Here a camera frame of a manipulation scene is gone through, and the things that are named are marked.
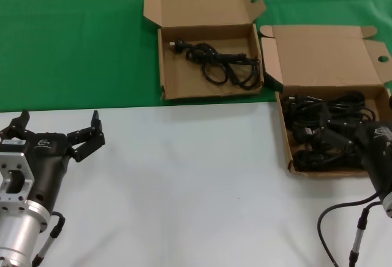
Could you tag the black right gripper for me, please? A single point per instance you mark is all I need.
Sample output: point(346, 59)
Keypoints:
point(375, 156)

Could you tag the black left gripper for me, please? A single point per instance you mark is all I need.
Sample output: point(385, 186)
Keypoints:
point(49, 172)

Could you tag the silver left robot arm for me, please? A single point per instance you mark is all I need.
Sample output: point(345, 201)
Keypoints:
point(18, 233)

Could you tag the open cardboard parts box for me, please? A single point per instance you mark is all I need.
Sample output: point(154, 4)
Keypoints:
point(321, 55)

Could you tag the cardboard box with torn corner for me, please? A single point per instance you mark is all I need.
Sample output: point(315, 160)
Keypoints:
point(183, 74)

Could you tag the green tablecloth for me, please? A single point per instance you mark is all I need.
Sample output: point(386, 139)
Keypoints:
point(76, 49)

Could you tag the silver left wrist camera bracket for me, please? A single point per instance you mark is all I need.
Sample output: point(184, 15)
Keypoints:
point(26, 169)

